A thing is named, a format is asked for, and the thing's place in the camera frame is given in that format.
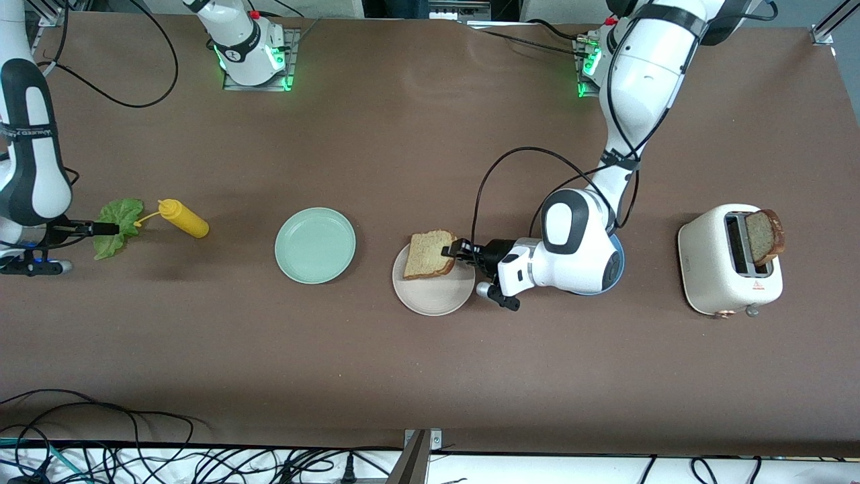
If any green lettuce leaf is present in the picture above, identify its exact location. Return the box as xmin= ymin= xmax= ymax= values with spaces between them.
xmin=93 ymin=198 xmax=145 ymax=261

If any brown bread slice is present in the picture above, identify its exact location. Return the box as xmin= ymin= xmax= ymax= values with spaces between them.
xmin=403 ymin=230 xmax=458 ymax=280
xmin=744 ymin=209 xmax=786 ymax=266

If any yellow mustard squeeze bottle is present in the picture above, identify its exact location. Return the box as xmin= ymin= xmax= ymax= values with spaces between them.
xmin=133 ymin=198 xmax=210 ymax=239

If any beige plate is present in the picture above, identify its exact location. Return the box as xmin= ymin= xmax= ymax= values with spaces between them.
xmin=392 ymin=235 xmax=476 ymax=317

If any blue plate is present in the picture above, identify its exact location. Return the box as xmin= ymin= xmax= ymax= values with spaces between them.
xmin=568 ymin=232 xmax=626 ymax=296

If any green plate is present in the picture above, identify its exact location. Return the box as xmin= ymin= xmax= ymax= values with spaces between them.
xmin=274 ymin=207 xmax=357 ymax=285

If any white toaster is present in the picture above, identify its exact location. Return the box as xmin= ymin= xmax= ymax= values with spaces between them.
xmin=677 ymin=204 xmax=785 ymax=319

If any grey power strip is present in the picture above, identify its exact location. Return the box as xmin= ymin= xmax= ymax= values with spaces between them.
xmin=423 ymin=0 xmax=492 ymax=19

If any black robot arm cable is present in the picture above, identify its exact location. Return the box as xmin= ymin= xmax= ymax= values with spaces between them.
xmin=37 ymin=0 xmax=179 ymax=108
xmin=470 ymin=147 xmax=640 ymax=251

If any looped black floor cable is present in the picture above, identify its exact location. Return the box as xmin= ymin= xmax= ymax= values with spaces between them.
xmin=0 ymin=389 xmax=202 ymax=484

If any thin black power cable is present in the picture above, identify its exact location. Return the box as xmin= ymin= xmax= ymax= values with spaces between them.
xmin=467 ymin=19 xmax=593 ymax=58

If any grey metal bracket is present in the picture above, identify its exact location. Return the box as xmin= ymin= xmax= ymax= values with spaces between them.
xmin=386 ymin=429 xmax=443 ymax=484

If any aluminium frame profile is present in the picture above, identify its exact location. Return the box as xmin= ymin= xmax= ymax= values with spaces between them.
xmin=24 ymin=0 xmax=75 ymax=31
xmin=812 ymin=0 xmax=860 ymax=46

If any teal cable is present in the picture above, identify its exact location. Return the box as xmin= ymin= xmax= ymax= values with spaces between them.
xmin=0 ymin=437 xmax=89 ymax=484

